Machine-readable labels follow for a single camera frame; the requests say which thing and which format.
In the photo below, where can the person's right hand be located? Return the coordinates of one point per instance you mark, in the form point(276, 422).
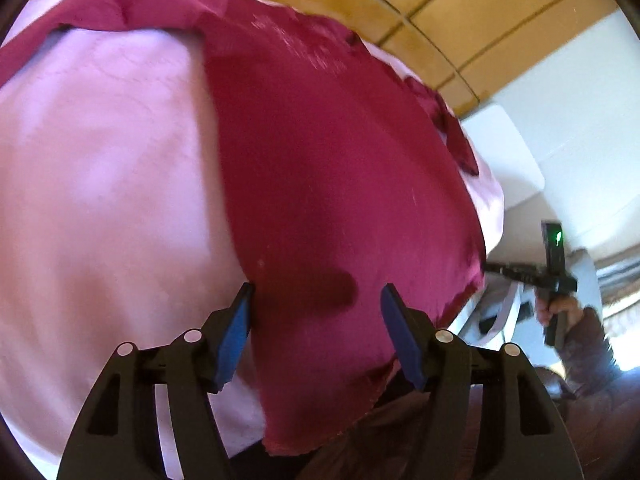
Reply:
point(562, 307)

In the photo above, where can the white board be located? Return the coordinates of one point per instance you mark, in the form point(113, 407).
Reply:
point(500, 160)

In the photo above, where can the patterned curtain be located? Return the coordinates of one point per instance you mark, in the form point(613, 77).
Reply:
point(617, 285)

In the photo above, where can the pink bed sheet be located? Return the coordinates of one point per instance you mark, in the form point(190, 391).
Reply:
point(100, 185)

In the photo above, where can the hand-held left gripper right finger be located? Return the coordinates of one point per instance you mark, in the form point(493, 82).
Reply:
point(401, 340)

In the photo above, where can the person's brown clothing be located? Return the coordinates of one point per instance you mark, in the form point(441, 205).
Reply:
point(590, 440)

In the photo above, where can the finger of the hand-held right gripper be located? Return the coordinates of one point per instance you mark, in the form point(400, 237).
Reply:
point(510, 271)

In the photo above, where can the person's right forearm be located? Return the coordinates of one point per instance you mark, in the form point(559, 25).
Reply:
point(590, 355)

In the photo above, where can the dark red garment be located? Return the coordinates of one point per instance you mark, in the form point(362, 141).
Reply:
point(325, 160)

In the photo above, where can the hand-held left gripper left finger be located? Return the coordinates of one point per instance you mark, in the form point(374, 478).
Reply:
point(234, 340)

